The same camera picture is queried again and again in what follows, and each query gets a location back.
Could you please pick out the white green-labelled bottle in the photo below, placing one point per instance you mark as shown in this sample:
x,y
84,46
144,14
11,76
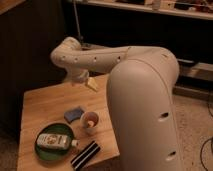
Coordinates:
x,y
55,141

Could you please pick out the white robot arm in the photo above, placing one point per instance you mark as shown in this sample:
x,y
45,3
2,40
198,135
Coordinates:
x,y
139,99

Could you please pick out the blue sponge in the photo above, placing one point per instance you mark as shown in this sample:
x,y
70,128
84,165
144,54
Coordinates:
x,y
73,114

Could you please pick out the black white striped cloth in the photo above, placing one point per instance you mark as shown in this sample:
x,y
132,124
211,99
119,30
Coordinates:
x,y
85,155

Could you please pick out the white paper cup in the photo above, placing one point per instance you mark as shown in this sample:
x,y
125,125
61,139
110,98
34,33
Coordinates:
x,y
89,122

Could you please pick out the grey baseboard heater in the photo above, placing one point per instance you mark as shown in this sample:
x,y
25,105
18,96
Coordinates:
x,y
196,71

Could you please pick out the metal pole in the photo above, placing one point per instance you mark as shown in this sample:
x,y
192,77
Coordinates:
x,y
80,38

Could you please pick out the wooden wall shelf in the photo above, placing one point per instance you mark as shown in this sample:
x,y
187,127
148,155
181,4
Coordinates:
x,y
144,8

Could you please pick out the wooden table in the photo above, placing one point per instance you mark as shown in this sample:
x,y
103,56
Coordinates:
x,y
45,106

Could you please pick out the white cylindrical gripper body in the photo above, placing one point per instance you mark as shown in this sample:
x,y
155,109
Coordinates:
x,y
79,75

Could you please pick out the green round plate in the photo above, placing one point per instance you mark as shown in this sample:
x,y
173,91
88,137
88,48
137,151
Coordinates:
x,y
50,155

